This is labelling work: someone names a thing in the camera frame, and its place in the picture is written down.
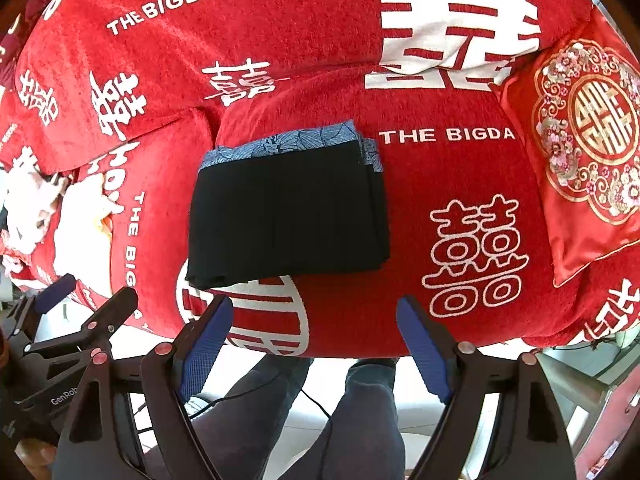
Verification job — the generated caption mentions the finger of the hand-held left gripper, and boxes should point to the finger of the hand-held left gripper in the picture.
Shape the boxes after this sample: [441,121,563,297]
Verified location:
[29,287,140,362]
[7,273,79,342]

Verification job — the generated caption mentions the dark red satin cloth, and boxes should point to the dark red satin cloth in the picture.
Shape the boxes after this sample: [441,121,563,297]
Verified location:
[0,5,32,96]

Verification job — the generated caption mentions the person's right leg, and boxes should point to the person's right leg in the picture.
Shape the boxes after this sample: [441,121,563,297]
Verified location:
[295,357,407,480]

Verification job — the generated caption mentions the red embroidered cushion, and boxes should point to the red embroidered cushion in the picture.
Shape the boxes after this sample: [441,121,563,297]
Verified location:
[500,7,640,289]

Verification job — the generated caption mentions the thin black cable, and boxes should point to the thin black cable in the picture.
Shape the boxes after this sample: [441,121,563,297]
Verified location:
[187,384,334,424]

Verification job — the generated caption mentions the black pants with blue waistband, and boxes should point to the black pants with blue waistband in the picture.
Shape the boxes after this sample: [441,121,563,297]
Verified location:
[184,119,392,291]

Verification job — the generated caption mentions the red printed blanket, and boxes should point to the red printed blanket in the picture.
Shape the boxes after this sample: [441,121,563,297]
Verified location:
[0,0,640,361]

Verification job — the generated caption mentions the white cloth pile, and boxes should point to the white cloth pile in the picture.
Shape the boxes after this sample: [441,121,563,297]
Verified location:
[0,167,69,262]

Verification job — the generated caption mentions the person's legs grey trousers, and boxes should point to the person's legs grey trousers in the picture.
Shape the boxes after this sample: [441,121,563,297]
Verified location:
[145,355,315,480]

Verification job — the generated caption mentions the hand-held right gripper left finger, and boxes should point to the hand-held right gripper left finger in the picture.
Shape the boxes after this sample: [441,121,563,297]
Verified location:
[52,294,236,480]

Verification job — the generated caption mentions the grey metal frame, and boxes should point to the grey metal frame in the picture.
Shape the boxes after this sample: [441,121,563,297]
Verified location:
[537,342,640,462]

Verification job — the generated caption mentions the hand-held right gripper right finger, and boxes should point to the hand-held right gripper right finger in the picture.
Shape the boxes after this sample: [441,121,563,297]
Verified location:
[395,295,577,480]

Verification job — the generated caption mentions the person's left hand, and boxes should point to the person's left hand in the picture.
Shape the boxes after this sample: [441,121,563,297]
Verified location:
[16,439,57,479]

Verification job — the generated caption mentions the white and orange cloth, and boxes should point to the white and orange cloth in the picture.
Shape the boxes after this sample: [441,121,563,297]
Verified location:
[62,175,119,302]

